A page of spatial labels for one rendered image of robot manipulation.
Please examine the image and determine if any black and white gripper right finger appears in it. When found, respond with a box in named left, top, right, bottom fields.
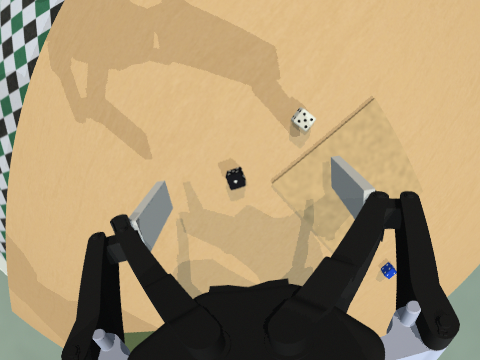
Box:
left=268, top=156, right=460, bottom=360

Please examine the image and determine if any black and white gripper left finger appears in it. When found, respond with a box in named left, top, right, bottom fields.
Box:
left=61, top=181, right=225, bottom=360

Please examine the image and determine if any tan square mat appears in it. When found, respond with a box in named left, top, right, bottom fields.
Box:
left=272, top=98, right=423, bottom=252

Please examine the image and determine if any blue die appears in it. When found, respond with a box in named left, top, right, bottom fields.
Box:
left=381, top=262, right=397, bottom=279

